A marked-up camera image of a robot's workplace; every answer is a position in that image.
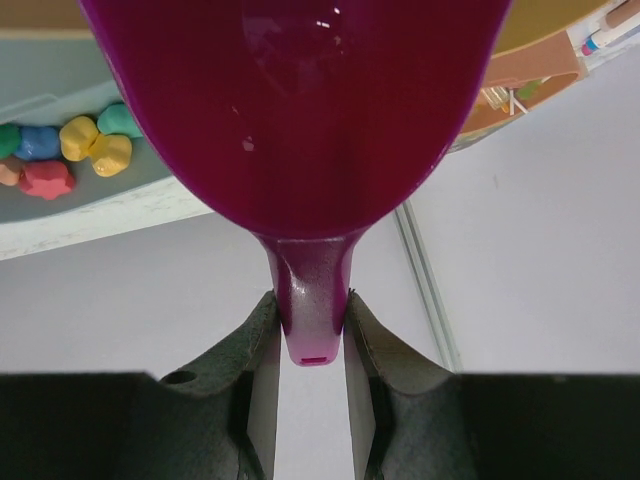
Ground orange pen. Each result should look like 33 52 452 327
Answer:
599 0 639 30

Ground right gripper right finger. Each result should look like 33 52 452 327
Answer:
343 292 460 479

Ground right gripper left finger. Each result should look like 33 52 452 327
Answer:
160 291 279 479

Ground blue tray of pastel candies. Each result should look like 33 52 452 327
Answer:
0 29 196 225

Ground tan tray of lollipops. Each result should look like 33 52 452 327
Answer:
491 0 609 58

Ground magenta plastic scoop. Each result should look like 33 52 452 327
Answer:
81 1 509 366

